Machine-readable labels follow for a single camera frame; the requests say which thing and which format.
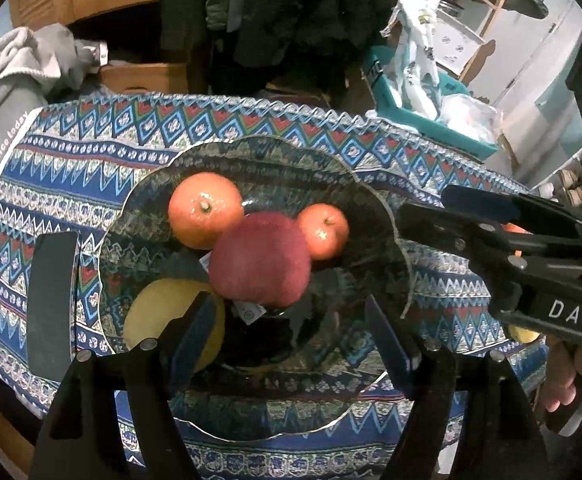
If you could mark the clear plastic bag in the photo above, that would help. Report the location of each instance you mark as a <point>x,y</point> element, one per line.
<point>471,117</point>

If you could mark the yellow mango front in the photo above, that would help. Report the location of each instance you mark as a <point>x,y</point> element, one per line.
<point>522,335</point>

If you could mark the white door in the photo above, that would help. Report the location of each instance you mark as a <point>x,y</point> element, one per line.
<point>542,124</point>

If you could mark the person right hand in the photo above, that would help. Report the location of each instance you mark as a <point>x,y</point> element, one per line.
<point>562,367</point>

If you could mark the large orange front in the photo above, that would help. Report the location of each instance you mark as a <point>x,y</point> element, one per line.
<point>509,227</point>

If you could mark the black smartphone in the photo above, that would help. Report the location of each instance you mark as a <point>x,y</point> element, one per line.
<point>51,305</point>

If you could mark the wooden shelf rack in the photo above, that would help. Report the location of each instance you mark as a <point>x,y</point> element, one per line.
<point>473,22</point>

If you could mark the black hanging coat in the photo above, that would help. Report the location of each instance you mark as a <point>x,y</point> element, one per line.
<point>237,47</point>

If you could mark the small tangerine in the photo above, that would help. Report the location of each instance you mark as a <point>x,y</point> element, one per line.
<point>325,229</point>

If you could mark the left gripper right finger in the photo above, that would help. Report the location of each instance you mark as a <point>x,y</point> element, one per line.
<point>500,438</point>

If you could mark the large orange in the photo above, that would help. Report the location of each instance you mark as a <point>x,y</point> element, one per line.
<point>202,207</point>
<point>509,227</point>

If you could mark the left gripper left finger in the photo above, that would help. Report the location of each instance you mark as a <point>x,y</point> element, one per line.
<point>80,438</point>

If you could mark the pile of grey clothes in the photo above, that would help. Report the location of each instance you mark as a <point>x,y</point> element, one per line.
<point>37,66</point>

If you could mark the wooden drawer box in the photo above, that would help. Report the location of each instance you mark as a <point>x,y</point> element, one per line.
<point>142,78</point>

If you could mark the red apple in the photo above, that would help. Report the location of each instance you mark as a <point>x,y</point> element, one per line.
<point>262,259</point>

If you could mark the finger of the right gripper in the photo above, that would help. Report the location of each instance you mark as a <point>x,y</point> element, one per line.
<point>529,212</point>
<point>481,241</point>

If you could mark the teal plastic crate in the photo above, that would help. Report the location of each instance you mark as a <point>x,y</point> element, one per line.
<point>413,108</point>

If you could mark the white rice bag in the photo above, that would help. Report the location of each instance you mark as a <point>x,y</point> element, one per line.
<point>414,59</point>

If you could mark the dark glass fruit plate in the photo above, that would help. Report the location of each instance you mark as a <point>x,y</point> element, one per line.
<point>292,352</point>

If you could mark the white patterned storage box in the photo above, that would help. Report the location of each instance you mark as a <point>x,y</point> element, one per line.
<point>453,40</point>

